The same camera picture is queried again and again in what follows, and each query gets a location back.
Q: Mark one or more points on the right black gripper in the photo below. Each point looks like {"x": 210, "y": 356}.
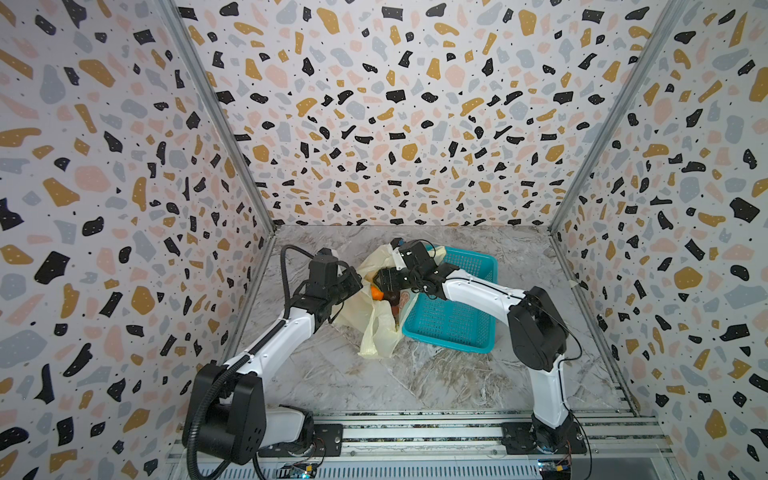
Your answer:
{"x": 391, "y": 282}

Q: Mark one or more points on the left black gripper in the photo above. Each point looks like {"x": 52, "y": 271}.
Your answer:
{"x": 351, "y": 277}

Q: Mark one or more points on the dark purple fruit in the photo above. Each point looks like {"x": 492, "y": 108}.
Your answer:
{"x": 392, "y": 297}

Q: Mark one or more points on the orange tangerine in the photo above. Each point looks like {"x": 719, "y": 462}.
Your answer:
{"x": 376, "y": 293}

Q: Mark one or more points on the translucent yellowish plastic bag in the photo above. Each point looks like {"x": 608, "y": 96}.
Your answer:
{"x": 379, "y": 322}

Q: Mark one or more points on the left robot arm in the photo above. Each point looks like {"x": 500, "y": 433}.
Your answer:
{"x": 228, "y": 420}

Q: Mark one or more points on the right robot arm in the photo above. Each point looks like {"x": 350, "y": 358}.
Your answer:
{"x": 538, "y": 333}

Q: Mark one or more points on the teal plastic basket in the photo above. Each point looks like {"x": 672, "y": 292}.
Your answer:
{"x": 451, "y": 324}

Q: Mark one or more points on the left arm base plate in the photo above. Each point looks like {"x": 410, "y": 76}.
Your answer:
{"x": 319, "y": 440}

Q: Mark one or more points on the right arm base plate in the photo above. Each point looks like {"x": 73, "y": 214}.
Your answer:
{"x": 534, "y": 437}

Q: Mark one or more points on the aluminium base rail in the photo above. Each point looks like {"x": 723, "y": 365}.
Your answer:
{"x": 469, "y": 445}

